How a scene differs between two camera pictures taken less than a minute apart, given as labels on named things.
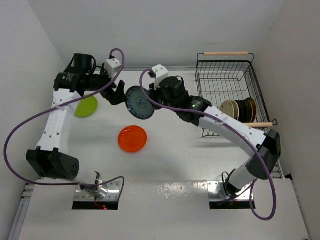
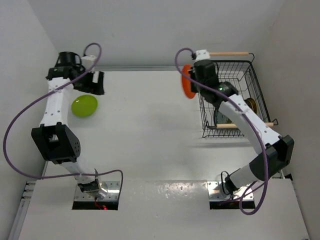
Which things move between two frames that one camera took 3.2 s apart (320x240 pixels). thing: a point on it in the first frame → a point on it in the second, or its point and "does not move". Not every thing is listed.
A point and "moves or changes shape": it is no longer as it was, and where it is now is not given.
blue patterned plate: (138, 105) moves or changes shape
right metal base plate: (217, 192) does not move
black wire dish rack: (222, 76) does not move
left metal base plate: (114, 190) does not move
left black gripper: (114, 97) → (94, 88)
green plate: (86, 107) does not move
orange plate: (132, 138) → (186, 83)
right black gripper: (154, 93) → (192, 73)
